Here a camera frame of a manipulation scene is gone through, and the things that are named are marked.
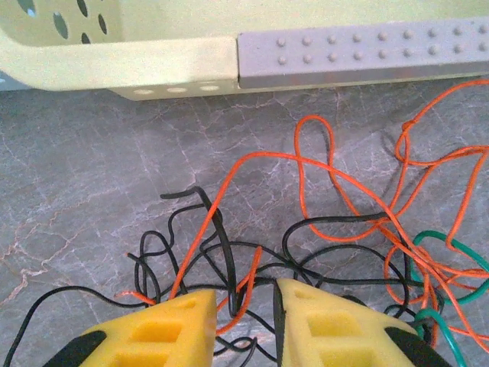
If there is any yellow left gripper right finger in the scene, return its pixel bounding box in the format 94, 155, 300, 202
273, 278, 455, 367

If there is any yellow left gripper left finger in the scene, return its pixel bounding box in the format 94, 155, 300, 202
41, 289, 218, 367

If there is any black cable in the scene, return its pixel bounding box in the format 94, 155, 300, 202
160, 187, 245, 320
0, 212, 446, 367

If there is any orange cable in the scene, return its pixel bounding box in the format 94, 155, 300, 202
114, 78, 489, 339

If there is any yellow perforated plastic basket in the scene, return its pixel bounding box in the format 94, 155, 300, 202
0, 0, 489, 101

